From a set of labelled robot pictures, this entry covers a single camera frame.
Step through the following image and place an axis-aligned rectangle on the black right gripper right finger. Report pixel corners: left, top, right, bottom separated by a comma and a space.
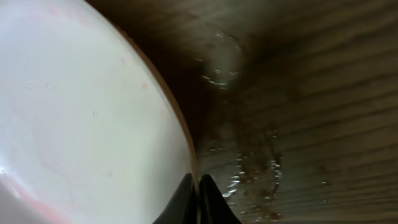
200, 174, 241, 224

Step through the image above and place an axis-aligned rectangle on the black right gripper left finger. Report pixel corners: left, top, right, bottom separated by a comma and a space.
153, 174, 197, 224

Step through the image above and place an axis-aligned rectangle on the white plate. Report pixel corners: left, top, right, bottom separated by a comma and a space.
1, 0, 198, 223

